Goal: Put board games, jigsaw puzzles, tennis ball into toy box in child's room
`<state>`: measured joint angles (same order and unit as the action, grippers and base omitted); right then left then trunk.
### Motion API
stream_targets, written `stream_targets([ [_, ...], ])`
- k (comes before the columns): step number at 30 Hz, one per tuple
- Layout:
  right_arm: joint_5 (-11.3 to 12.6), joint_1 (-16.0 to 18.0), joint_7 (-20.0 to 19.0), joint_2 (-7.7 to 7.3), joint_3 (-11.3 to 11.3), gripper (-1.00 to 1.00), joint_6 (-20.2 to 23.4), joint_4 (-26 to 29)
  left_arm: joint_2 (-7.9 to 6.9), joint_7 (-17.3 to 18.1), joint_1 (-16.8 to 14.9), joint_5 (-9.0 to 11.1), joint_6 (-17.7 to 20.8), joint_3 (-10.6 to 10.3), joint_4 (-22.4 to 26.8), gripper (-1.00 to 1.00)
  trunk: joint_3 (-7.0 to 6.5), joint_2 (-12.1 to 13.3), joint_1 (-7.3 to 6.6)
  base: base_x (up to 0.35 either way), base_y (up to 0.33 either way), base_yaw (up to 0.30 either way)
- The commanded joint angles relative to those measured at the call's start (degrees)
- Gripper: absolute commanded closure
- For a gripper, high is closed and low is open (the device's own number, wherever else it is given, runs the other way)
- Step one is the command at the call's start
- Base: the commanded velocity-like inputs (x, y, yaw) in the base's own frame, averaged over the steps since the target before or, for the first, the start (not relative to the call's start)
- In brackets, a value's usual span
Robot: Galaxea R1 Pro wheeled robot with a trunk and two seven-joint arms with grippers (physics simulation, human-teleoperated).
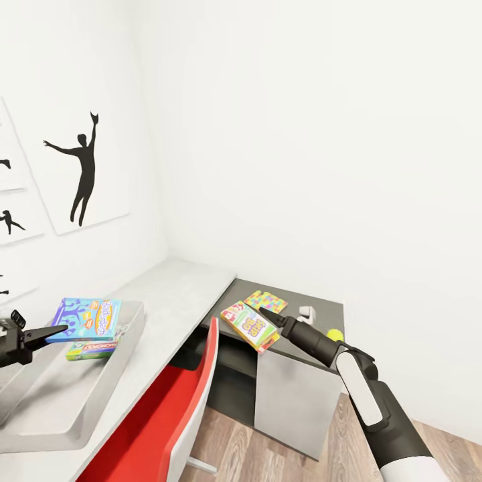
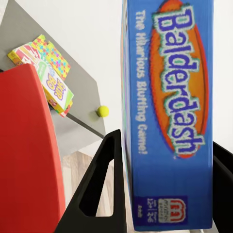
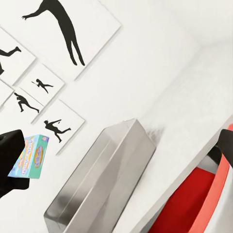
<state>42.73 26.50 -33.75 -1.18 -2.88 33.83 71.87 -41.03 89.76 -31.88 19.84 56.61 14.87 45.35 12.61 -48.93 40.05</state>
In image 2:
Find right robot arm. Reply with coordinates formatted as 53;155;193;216
202;220;219;233

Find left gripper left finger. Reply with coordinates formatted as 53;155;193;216
54;130;127;233

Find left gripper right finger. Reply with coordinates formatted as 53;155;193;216
213;141;233;233

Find jigsaw puzzle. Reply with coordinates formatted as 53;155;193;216
33;35;70;81

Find tennis ball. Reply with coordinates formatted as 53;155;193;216
97;105;109;118

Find board game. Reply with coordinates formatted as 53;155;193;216
120;0;214;232
7;42;74;118

